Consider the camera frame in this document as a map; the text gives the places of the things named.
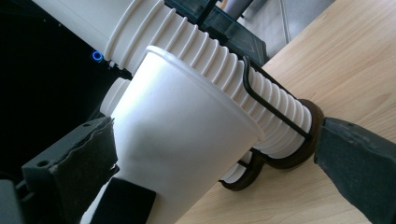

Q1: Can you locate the white paper cup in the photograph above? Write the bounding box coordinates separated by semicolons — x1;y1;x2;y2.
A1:
79;45;266;224

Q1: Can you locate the short stack of paper cups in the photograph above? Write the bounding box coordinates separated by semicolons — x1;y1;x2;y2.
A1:
99;77;254;185

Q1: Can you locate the black double cup holder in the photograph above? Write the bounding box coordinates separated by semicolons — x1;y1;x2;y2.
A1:
195;0;325;191

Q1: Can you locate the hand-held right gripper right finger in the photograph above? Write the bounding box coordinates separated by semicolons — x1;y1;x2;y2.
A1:
313;116;396;224

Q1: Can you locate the blue ring fitting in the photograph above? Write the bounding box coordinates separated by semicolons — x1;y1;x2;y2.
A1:
91;49;105;63

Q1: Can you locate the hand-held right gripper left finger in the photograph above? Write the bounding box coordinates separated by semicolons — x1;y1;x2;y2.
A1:
21;116;120;224

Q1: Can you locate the tall stack of paper cups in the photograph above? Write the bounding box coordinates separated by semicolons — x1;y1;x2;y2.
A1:
31;0;314;160

